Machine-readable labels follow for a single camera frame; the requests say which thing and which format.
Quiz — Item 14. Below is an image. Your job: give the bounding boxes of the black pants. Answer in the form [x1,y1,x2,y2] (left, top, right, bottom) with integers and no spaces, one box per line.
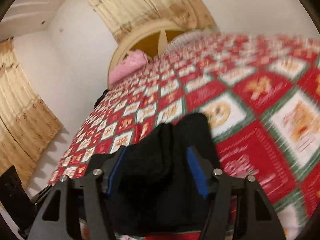
[106,113,220,237]

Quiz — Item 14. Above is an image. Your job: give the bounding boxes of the black object beside bed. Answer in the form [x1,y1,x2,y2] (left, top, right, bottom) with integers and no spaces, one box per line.
[93,89,109,109]

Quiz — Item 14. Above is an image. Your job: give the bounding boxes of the red teddy patchwork bedspread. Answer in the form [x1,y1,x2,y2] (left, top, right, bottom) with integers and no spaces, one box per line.
[49,34,319,239]

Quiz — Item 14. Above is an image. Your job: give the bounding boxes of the pink folded blanket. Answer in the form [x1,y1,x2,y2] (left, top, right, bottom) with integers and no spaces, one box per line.
[108,50,148,86]

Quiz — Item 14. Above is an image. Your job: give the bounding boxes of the striped grey pillow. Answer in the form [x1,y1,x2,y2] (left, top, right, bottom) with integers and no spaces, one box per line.
[164,29,219,54]

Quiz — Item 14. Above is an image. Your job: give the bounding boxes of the cream wooden headboard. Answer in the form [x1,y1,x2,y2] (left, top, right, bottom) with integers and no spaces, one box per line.
[107,20,186,89]

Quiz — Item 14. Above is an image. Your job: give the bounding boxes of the beige curtain behind headboard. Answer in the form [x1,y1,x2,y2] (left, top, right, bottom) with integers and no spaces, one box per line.
[88,0,216,42]

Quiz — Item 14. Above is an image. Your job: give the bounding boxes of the beige curtain on left wall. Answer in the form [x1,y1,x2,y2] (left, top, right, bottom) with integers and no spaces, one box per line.
[0,38,62,186]

